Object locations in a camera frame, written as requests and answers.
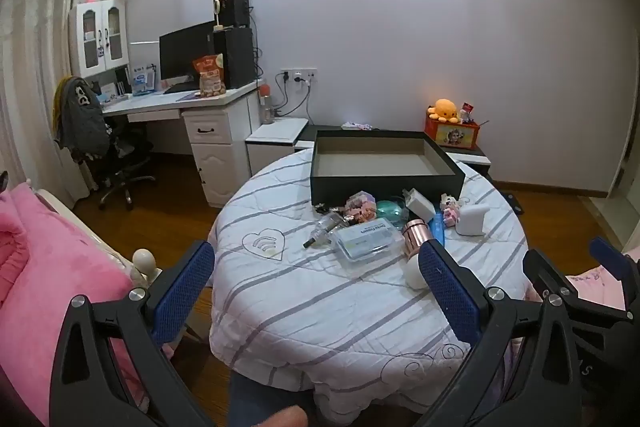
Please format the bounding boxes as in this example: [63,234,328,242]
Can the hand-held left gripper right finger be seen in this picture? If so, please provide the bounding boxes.
[417,237,583,427]

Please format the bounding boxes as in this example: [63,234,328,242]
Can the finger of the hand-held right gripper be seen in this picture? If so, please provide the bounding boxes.
[589,236,640,309]
[522,248,581,308]

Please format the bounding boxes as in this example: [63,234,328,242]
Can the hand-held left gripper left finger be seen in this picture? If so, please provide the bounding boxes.
[50,239,216,427]

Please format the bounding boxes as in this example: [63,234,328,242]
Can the rose gold tumbler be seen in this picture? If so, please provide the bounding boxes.
[402,219,432,259]

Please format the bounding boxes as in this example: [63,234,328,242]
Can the white charger plug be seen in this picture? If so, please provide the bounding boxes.
[403,188,437,224]

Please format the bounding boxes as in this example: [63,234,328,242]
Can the clear plastic flosser box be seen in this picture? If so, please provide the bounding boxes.
[332,219,406,264]

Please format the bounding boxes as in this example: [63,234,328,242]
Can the pink snack packet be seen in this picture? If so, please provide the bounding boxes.
[344,191,379,224]

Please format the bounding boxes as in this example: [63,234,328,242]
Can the black storage box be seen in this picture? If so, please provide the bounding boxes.
[310,130,466,208]

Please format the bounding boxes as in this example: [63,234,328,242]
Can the clear glass bottle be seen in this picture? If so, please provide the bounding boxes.
[302,213,347,250]

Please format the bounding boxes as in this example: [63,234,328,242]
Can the small dark blue box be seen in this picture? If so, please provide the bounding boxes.
[431,211,447,249]

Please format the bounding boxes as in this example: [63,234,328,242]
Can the pink white block figure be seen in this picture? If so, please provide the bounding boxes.
[439,193,464,226]

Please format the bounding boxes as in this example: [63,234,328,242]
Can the teal ball clear dome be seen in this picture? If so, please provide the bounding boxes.
[375,199,409,231]

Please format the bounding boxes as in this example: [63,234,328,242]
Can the white striped quilt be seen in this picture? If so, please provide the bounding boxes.
[207,152,531,410]

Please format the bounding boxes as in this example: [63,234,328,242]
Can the person's jeans leg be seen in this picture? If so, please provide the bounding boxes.
[229,369,328,427]

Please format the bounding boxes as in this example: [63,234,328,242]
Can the pink blanket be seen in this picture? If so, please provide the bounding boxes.
[0,183,151,410]

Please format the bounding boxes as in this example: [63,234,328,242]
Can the black office chair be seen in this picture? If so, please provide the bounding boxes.
[70,107,157,211]

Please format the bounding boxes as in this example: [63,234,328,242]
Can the red toy box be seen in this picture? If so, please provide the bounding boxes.
[424,109,482,152]

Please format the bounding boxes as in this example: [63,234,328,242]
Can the white desk with drawers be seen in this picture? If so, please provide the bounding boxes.
[101,79,264,208]

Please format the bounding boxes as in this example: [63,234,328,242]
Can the white side cabinet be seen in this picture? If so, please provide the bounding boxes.
[244,117,310,178]

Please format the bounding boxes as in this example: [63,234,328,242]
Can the orange octopus plush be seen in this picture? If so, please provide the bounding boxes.
[427,99,462,124]

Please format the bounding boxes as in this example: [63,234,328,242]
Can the grey jacket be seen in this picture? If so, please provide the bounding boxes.
[53,76,112,154]

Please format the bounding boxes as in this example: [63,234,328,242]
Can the red cap plastic bottle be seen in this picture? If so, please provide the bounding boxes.
[258,82,276,126]

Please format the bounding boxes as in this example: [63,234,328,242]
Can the blue white carton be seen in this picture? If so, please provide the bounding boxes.
[130,62,156,96]

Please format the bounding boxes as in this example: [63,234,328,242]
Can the orange snack bag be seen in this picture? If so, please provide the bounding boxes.
[192,54,225,99]

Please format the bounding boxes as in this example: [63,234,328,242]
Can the black computer monitor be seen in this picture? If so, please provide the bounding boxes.
[158,20,217,84]

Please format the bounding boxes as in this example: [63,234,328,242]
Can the large black speaker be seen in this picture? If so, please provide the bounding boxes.
[212,27,255,90]

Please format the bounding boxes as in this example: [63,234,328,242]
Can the white hutch cabinet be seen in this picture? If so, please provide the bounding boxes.
[68,0,132,80]

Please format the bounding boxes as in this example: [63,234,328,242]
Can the cream curtain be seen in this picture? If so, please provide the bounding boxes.
[0,0,109,208]

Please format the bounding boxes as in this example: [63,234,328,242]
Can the small black speaker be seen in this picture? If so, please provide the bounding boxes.
[220,0,250,29]

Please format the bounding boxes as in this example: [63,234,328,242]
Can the white bed post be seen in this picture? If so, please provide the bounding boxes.
[131,248,162,284]

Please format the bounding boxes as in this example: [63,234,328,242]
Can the black power cable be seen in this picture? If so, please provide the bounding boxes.
[274,74,313,118]

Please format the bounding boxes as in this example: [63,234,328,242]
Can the white wall outlet strip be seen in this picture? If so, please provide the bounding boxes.
[280,67,319,86]

